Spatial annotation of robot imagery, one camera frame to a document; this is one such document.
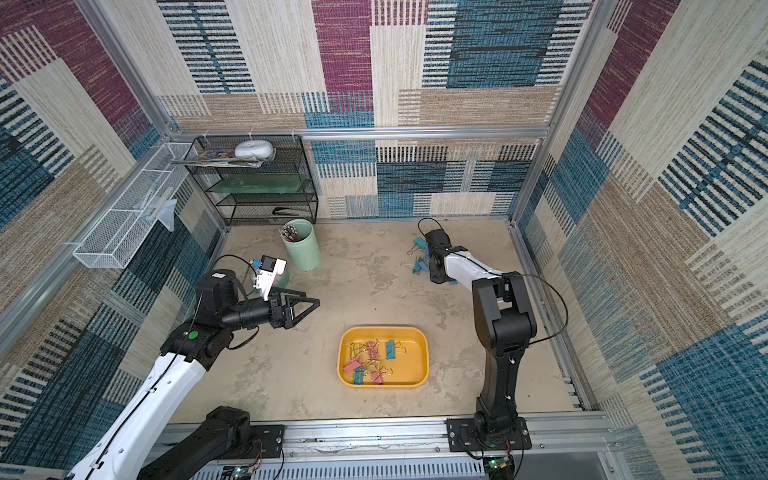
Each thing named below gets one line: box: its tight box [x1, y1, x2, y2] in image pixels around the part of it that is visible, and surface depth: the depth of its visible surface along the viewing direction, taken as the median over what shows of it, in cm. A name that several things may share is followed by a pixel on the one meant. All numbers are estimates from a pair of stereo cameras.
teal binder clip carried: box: [386, 340, 396, 360], surface depth 89 cm
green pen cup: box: [281, 218, 321, 272], surface depth 99 cm
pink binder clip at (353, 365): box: [343, 357, 361, 373], surface depth 85 cm
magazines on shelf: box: [169, 148, 277, 168], surface depth 82 cm
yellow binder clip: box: [346, 342, 368, 359], surface depth 89 cm
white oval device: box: [234, 139, 274, 161], surface depth 91 cm
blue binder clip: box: [412, 256, 429, 275], surface depth 107 cm
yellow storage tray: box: [337, 326, 430, 389], surface depth 87 cm
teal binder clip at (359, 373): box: [354, 366, 365, 385], surface depth 84 cm
